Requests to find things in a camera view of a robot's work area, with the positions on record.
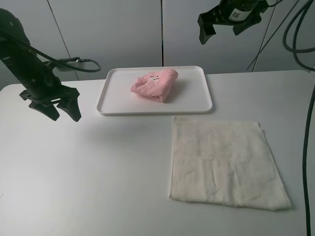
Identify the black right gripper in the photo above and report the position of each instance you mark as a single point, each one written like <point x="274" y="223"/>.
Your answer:
<point x="243" y="14"/>

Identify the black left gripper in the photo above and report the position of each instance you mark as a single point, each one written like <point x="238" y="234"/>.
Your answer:
<point x="44" y="89"/>

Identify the pink towel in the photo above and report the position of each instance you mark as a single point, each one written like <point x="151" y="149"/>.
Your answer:
<point x="155" y="85"/>

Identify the cream white towel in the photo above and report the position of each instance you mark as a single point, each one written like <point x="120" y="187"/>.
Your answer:
<point x="224" y="162"/>

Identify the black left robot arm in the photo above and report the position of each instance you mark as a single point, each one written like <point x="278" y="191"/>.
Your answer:
<point x="15" y="50"/>

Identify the white rectangular plastic tray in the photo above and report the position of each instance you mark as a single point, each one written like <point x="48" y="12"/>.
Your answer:
<point x="189" y="94"/>

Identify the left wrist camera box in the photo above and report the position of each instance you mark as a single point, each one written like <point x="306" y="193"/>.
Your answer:
<point x="71" y="62"/>

